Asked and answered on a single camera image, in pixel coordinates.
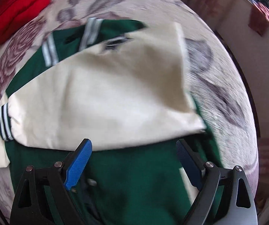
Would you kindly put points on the green and cream varsity jacket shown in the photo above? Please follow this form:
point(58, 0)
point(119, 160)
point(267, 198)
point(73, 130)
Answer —
point(136, 180)

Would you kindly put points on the floral plush blanket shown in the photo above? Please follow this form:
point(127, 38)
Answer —
point(218, 75)

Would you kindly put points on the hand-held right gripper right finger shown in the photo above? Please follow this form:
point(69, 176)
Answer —
point(188, 161)

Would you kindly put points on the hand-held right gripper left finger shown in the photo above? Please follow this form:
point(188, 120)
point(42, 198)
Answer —
point(78, 164)

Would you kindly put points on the red cloth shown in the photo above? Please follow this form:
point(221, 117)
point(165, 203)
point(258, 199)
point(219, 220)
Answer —
point(17, 7)

